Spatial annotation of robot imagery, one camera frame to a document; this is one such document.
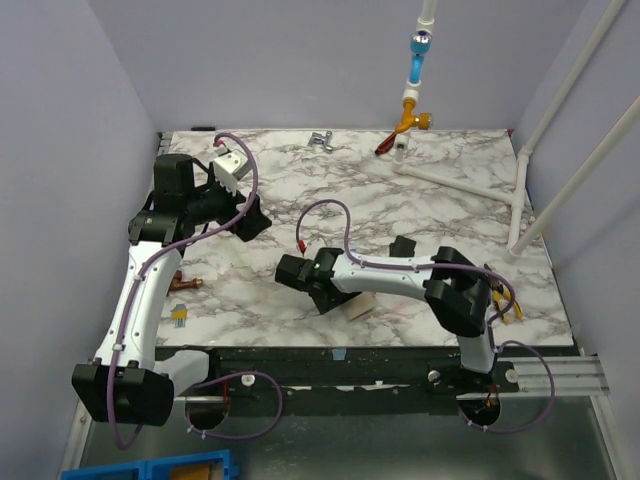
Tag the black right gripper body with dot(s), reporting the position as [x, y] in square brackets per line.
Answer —
[330, 304]

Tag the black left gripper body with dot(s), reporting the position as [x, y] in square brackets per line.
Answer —
[211, 205]

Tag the beige card holder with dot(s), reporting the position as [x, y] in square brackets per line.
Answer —
[359, 305]

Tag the black card stack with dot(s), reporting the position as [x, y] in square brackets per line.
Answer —
[402, 247]

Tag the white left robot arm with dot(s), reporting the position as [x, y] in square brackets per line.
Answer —
[192, 367]

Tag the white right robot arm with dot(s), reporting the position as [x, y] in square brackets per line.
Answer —
[457, 292]

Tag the brown faucet on table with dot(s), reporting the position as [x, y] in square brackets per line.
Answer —
[178, 283]

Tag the silver metal clamp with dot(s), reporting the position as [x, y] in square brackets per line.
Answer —
[322, 140]

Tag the hex key set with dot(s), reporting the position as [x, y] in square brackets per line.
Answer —
[179, 315]

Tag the brass faucet tap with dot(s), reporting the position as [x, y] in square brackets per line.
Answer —
[410, 119]

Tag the blue plastic bin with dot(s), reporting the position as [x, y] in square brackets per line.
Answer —
[159, 468]

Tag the blue pipe valve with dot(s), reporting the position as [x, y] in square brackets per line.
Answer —
[419, 46]

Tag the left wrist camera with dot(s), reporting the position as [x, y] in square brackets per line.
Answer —
[229, 168]

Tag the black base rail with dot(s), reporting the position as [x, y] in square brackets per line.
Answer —
[342, 381]

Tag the red handled tool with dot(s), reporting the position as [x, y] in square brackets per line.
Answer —
[386, 145]

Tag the white PVC pipe frame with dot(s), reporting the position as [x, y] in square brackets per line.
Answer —
[578, 142]

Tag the aluminium extrusion frame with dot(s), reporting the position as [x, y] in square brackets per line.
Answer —
[119, 386]

